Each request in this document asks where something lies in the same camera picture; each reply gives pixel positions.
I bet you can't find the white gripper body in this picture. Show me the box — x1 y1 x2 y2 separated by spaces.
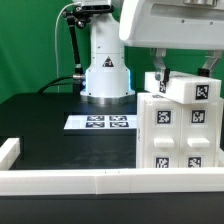
119 0 224 50

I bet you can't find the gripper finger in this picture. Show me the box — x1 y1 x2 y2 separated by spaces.
197 50 223 78
150 48 170 82

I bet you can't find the white small tagged box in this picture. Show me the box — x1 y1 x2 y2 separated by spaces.
144 71 221 104

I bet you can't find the white cabinet box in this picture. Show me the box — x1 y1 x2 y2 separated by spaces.
135 92 224 169

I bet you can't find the white small panel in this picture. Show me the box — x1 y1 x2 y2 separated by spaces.
142 98 181 168
179 101 223 168

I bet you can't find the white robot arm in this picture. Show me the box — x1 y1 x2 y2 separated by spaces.
72 0 224 104

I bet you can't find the white flat tagged panel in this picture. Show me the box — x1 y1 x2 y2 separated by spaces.
64 115 137 130

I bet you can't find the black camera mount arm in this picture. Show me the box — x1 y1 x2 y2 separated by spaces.
63 9 85 95

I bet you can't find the white thin cable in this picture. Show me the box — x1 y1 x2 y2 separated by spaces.
54 2 83 94

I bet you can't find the black base cable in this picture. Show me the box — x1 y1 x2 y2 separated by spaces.
37 75 75 94

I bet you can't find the white U-shaped frame fence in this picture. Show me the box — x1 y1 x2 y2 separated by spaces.
0 138 224 196

